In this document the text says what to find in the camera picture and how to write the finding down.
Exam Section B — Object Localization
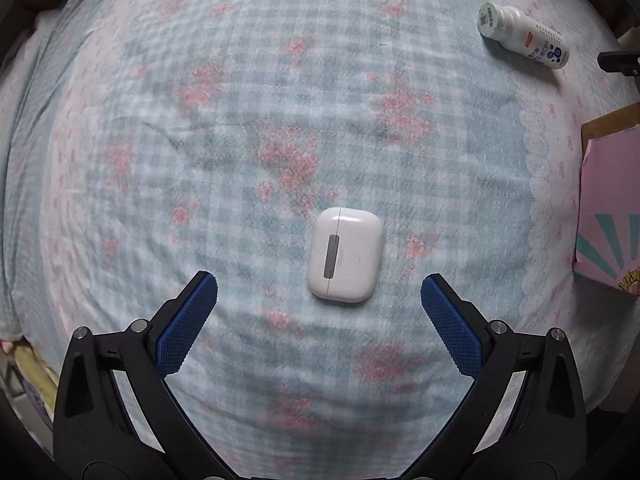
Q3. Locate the pink paper-covered cardboard box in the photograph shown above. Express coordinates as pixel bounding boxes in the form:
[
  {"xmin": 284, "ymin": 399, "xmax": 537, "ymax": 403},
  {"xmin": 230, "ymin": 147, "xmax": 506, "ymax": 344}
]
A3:
[{"xmin": 572, "ymin": 102, "xmax": 640, "ymax": 297}]

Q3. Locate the floral checked bedsheet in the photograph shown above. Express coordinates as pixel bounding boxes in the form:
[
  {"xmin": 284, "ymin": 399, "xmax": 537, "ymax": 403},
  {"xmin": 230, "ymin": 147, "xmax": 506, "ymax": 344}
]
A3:
[{"xmin": 2, "ymin": 0, "xmax": 639, "ymax": 480}]

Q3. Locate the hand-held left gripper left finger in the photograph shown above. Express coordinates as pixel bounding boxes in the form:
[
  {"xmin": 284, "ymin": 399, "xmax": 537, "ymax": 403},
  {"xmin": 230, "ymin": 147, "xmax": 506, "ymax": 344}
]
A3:
[{"xmin": 52, "ymin": 270, "xmax": 222, "ymax": 462}]

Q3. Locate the pale floral pillow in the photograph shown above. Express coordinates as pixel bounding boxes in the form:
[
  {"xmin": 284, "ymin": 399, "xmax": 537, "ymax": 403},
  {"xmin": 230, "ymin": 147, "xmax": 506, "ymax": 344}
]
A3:
[{"xmin": 0, "ymin": 10, "xmax": 66, "ymax": 342}]

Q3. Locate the white earbud case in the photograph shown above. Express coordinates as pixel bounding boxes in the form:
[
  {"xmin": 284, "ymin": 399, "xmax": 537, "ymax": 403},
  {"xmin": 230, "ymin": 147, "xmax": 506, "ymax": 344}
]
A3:
[{"xmin": 306, "ymin": 206, "xmax": 385, "ymax": 304}]

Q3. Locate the white plastic bottle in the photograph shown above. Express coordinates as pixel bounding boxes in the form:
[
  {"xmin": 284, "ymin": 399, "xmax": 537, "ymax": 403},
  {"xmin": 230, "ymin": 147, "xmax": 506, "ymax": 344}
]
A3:
[{"xmin": 477, "ymin": 2, "xmax": 571, "ymax": 70}]

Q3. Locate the yellow striped cloth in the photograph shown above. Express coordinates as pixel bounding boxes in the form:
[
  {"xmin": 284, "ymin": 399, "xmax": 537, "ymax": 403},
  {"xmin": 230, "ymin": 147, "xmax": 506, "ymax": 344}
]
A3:
[{"xmin": 12, "ymin": 342, "xmax": 59, "ymax": 427}]

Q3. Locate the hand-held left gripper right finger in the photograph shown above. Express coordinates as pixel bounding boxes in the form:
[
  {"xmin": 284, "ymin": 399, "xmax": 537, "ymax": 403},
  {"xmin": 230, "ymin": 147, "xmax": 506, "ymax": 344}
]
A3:
[{"xmin": 420, "ymin": 273, "xmax": 587, "ymax": 462}]

